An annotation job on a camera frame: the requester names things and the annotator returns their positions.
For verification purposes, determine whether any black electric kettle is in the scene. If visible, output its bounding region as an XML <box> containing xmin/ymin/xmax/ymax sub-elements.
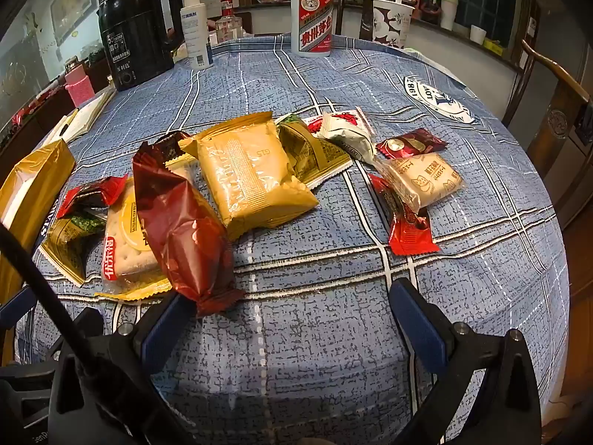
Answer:
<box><xmin>97</xmin><ymin>0</ymin><xmax>184</xmax><ymax>92</ymax></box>

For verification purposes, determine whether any small glass bottle red cap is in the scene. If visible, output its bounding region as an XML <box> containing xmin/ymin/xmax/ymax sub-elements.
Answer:
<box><xmin>215</xmin><ymin>0</ymin><xmax>244</xmax><ymax>46</ymax></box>

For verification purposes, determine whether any wooden armchair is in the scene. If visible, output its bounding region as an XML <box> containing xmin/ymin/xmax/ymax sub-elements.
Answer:
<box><xmin>502</xmin><ymin>38</ymin><xmax>593</xmax><ymax>165</ymax></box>

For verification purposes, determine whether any dark red-brown snack packet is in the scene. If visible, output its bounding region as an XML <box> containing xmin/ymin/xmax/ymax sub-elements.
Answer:
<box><xmin>132</xmin><ymin>132</ymin><xmax>245</xmax><ymax>317</ymax></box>

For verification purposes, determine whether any green and gold snack packet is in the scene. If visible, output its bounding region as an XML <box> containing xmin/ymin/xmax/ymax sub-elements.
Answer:
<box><xmin>39</xmin><ymin>212</ymin><xmax>110</xmax><ymax>287</ymax></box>
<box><xmin>275</xmin><ymin>113</ymin><xmax>354</xmax><ymax>192</ymax></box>

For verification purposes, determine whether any etched glass panel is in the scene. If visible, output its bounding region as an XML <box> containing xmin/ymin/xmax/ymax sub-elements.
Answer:
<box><xmin>0</xmin><ymin>0</ymin><xmax>105</xmax><ymax>121</ymax></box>

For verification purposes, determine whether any cream white snack packet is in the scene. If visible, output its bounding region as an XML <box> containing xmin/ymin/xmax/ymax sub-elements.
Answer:
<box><xmin>321</xmin><ymin>108</ymin><xmax>376</xmax><ymax>164</ymax></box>

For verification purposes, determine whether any clear beige biscuit packet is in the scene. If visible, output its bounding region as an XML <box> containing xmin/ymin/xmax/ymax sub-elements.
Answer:
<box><xmin>371</xmin><ymin>151</ymin><xmax>464</xmax><ymax>210</ymax></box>

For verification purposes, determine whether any white packet with red print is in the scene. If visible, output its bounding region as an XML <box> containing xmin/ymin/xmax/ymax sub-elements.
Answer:
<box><xmin>306</xmin><ymin>115</ymin><xmax>335</xmax><ymax>140</ymax></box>

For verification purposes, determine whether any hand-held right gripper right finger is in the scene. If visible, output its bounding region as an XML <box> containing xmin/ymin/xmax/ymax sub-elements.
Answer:
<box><xmin>388</xmin><ymin>278</ymin><xmax>543</xmax><ymax>445</ymax></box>

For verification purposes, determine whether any dark red candy packet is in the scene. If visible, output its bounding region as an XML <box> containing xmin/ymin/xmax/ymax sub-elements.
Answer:
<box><xmin>375</xmin><ymin>128</ymin><xmax>448</xmax><ymax>159</ymax></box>

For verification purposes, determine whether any pink cup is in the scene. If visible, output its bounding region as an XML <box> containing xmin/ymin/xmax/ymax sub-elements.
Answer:
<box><xmin>64</xmin><ymin>66</ymin><xmax>94</xmax><ymax>108</ymax></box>

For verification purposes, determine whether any white spray bottle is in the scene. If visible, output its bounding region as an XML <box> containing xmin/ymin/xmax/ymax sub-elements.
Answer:
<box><xmin>179</xmin><ymin>0</ymin><xmax>214</xmax><ymax>71</ymax></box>

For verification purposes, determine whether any bright red snack packet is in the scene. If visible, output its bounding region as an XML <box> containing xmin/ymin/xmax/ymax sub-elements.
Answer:
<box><xmin>368</xmin><ymin>173</ymin><xmax>441</xmax><ymax>257</ymax></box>

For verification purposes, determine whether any yellow cracker packet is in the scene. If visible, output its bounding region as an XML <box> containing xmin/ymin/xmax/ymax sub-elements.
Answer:
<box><xmin>95</xmin><ymin>158</ymin><xmax>201</xmax><ymax>303</ymax></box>

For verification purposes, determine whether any golden yellow snack packet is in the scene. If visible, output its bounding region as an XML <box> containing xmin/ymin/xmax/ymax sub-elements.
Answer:
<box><xmin>180</xmin><ymin>112</ymin><xmax>321</xmax><ymax>241</ymax></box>

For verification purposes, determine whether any small red and black packet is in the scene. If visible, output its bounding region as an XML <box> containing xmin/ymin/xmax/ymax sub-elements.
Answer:
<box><xmin>56</xmin><ymin>175</ymin><xmax>129</xmax><ymax>220</ymax></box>

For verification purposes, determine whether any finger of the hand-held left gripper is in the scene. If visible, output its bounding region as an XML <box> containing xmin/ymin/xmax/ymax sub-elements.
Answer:
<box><xmin>0</xmin><ymin>285</ymin><xmax>39</xmax><ymax>334</ymax></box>

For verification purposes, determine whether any framed wall picture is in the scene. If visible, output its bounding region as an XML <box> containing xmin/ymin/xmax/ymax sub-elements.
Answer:
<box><xmin>48</xmin><ymin>0</ymin><xmax>95</xmax><ymax>34</ymax></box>

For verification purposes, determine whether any pen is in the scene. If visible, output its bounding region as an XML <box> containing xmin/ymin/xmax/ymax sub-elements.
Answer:
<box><xmin>54</xmin><ymin>110</ymin><xmax>80</xmax><ymax>139</ymax></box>

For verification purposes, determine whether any flower print paper cup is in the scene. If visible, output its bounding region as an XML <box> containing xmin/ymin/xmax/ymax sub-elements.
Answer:
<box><xmin>371</xmin><ymin>0</ymin><xmax>415</xmax><ymax>50</ymax></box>

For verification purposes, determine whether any blue plaid tablecloth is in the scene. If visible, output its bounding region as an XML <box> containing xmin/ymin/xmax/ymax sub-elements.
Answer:
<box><xmin>14</xmin><ymin>32</ymin><xmax>572</xmax><ymax>445</ymax></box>

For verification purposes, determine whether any gold cardboard box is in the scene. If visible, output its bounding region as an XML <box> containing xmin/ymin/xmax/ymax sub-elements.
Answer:
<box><xmin>0</xmin><ymin>139</ymin><xmax>76</xmax><ymax>290</ymax></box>

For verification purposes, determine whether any white liquor bottle red label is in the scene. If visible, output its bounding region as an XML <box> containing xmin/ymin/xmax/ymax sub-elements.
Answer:
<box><xmin>290</xmin><ymin>0</ymin><xmax>335</xmax><ymax>59</ymax></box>

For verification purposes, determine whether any white tumbler with straw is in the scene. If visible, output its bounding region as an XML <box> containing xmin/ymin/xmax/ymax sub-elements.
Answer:
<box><xmin>433</xmin><ymin>0</ymin><xmax>460</xmax><ymax>32</ymax></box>

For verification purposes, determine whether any black cable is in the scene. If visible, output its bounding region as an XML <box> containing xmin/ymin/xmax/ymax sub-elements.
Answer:
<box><xmin>0</xmin><ymin>223</ymin><xmax>198</xmax><ymax>445</ymax></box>

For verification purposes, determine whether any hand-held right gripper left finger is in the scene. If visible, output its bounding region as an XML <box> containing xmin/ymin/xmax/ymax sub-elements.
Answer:
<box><xmin>46</xmin><ymin>290</ymin><xmax>195</xmax><ymax>445</ymax></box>

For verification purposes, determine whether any open notebook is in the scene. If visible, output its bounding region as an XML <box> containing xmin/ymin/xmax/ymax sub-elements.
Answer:
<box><xmin>59</xmin><ymin>87</ymin><xmax>117</xmax><ymax>145</ymax></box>

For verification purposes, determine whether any dark wooden chair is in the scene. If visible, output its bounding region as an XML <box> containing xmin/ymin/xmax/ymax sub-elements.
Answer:
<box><xmin>332</xmin><ymin>0</ymin><xmax>395</xmax><ymax>42</ymax></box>

